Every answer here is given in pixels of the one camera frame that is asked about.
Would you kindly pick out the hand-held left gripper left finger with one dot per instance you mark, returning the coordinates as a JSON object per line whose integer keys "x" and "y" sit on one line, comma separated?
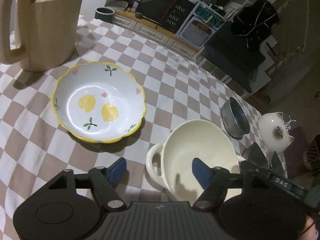
{"x": 117, "y": 170}

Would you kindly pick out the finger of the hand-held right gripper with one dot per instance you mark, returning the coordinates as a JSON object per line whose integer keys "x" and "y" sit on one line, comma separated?
{"x": 255, "y": 158}
{"x": 277, "y": 165}

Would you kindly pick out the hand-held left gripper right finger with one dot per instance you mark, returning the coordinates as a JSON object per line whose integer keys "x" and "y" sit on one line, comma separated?
{"x": 201, "y": 173}

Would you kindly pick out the purple floor mat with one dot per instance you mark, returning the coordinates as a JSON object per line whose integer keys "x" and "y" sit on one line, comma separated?
{"x": 297, "y": 145}

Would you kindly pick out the white cat shaped jar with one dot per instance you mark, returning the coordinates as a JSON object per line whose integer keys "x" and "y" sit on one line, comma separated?
{"x": 271, "y": 130}

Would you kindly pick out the dark patterned basket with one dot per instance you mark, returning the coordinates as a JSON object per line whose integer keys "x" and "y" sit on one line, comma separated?
{"x": 312, "y": 156}

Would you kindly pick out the silver metal ornament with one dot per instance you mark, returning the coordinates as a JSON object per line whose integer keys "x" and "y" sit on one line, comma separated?
{"x": 290, "y": 123}

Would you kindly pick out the white lemon print bowl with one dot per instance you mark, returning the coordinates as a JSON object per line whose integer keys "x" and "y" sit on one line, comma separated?
{"x": 97, "y": 105}

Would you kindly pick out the checkered tablecloth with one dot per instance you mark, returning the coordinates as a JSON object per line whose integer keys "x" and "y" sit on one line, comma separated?
{"x": 160, "y": 67}

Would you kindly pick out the black garment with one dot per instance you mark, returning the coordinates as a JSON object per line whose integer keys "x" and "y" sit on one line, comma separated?
{"x": 252, "y": 22}

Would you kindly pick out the toy oven print panel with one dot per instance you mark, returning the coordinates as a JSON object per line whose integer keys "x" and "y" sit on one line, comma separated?
{"x": 197, "y": 32}

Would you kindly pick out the white low drawer cabinet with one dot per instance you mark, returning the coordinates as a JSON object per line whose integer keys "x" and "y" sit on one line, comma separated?
{"x": 150, "y": 32}

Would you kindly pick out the beige kettle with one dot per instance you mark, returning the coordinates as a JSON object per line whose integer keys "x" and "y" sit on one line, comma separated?
{"x": 50, "y": 30}

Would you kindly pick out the dark grey trash bin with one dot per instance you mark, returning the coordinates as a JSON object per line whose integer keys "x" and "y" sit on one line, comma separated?
{"x": 105, "y": 13}

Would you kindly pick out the black letter board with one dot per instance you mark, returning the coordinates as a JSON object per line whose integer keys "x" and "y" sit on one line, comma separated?
{"x": 176, "y": 12}

